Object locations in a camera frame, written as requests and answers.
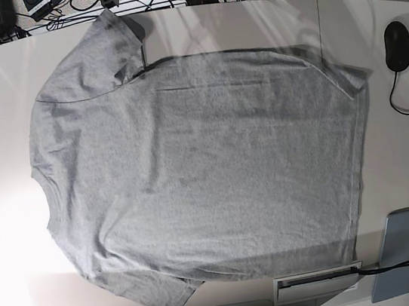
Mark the grey T-shirt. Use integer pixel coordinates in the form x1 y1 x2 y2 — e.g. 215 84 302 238
29 11 369 306

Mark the black computer mouse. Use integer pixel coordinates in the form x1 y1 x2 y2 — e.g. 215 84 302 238
383 20 409 73

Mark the black device with label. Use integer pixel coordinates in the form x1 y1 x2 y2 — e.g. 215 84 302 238
22 0 52 22

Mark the black tablet cable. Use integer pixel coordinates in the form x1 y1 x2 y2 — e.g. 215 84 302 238
351 255 409 278

